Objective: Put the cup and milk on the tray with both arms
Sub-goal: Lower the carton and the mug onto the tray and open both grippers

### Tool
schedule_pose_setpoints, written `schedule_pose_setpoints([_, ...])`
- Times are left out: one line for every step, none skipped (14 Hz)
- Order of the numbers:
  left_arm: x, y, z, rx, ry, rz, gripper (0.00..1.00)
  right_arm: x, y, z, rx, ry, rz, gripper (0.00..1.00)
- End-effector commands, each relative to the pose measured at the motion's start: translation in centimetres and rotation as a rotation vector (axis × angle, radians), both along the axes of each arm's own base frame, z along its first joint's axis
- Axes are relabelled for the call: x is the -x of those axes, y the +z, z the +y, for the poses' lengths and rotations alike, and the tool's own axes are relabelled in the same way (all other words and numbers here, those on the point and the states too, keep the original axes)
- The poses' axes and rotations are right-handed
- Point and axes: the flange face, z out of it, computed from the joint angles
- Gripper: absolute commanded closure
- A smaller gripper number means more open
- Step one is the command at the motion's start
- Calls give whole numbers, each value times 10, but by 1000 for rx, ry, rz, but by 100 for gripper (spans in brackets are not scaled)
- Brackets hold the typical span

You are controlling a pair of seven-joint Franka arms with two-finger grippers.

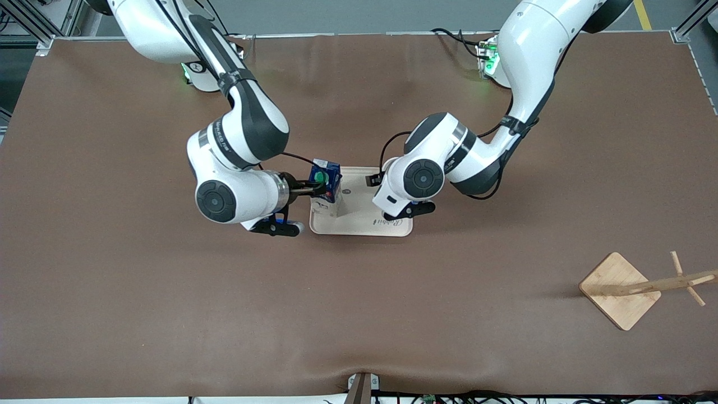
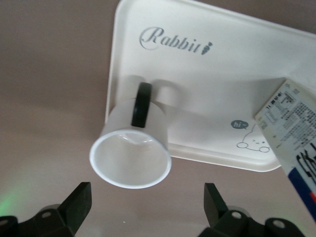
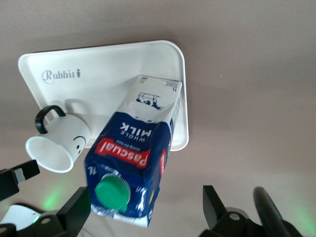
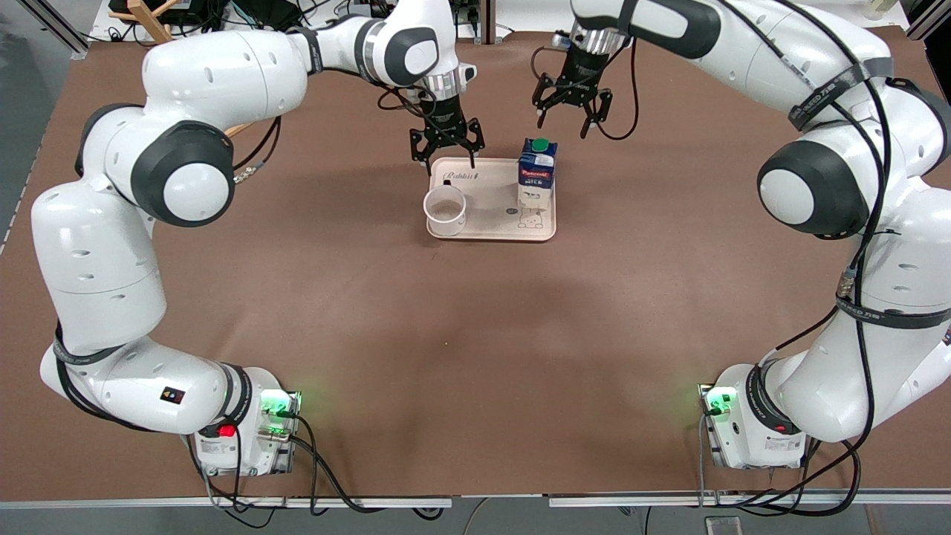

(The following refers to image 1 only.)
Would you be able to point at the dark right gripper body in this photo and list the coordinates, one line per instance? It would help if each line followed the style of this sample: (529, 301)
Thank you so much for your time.
(294, 187)

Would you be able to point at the blue milk carton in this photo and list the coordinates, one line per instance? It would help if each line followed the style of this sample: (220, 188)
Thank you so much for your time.
(331, 171)

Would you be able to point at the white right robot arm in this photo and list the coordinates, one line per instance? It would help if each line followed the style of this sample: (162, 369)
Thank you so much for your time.
(241, 129)

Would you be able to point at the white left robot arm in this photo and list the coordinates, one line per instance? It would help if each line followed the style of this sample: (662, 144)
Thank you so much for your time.
(533, 56)

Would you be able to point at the white rabbit print tray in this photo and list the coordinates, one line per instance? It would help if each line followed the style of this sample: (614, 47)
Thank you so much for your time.
(359, 216)

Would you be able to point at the brown table mat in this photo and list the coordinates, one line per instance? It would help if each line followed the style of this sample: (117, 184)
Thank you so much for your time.
(359, 308)

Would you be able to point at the small green circuit board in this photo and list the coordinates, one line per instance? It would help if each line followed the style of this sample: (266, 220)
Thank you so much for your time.
(430, 399)

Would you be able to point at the bamboo mug stand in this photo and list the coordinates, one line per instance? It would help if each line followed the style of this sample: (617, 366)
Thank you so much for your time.
(617, 292)

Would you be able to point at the aluminium frame post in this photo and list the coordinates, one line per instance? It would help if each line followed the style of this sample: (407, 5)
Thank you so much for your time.
(693, 19)
(45, 28)

